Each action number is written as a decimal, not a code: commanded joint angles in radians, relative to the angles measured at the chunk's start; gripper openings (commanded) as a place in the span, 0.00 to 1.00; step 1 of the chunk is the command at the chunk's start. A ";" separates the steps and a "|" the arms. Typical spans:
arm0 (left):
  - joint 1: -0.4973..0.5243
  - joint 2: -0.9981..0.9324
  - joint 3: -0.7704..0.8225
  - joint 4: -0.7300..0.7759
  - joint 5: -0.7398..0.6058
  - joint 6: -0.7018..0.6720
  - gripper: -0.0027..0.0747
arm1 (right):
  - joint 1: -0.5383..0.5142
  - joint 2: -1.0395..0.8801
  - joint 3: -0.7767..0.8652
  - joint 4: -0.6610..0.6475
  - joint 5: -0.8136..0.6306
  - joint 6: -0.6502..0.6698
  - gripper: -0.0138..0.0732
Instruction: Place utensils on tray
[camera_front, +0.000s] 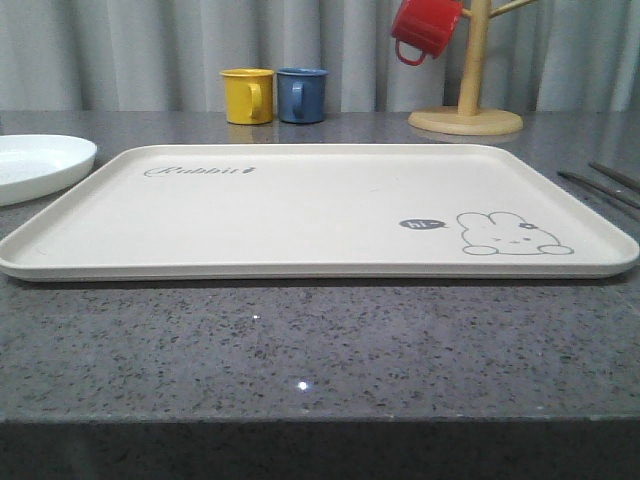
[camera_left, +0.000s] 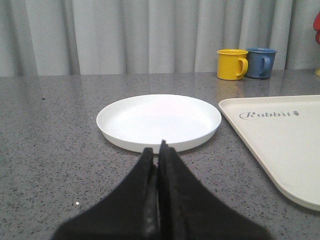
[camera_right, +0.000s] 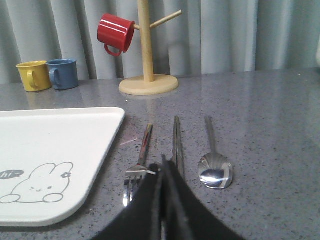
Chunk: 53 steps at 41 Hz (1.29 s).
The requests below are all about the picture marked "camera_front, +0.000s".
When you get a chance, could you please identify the white round plate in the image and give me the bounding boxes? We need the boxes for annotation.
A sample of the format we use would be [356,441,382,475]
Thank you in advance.
[1,134,98,206]

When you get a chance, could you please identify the silver metal fork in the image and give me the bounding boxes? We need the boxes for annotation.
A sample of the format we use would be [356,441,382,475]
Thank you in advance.
[557,171,639,209]

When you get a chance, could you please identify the silver metal chopsticks pair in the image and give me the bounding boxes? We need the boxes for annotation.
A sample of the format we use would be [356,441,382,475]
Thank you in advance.
[589,162,640,193]

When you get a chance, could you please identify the blue enamel mug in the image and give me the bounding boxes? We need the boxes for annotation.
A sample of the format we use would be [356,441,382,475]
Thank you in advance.
[277,67,328,124]

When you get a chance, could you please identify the cream rabbit serving tray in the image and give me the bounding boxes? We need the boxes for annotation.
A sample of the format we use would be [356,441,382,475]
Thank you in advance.
[1,144,639,281]

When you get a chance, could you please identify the yellow enamel mug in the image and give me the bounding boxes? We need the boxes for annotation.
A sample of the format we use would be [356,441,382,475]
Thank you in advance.
[220,68,274,125]

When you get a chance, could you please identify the wooden mug tree stand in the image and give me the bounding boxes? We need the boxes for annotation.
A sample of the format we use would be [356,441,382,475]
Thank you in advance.
[408,0,532,136]

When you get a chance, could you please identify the red enamel mug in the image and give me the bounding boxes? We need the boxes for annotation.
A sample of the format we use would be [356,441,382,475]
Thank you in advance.
[391,0,463,66]

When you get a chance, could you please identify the grey pleated curtain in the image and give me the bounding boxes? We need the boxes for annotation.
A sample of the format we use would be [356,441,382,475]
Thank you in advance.
[1,1,639,113]

